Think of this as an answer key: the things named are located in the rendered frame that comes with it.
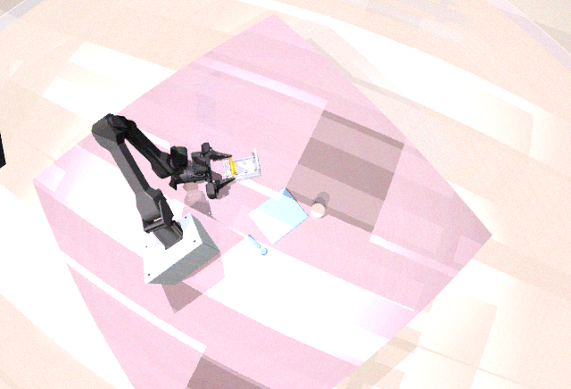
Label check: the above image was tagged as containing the blue spoon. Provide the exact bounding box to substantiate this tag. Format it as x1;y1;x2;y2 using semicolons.
248;235;267;255

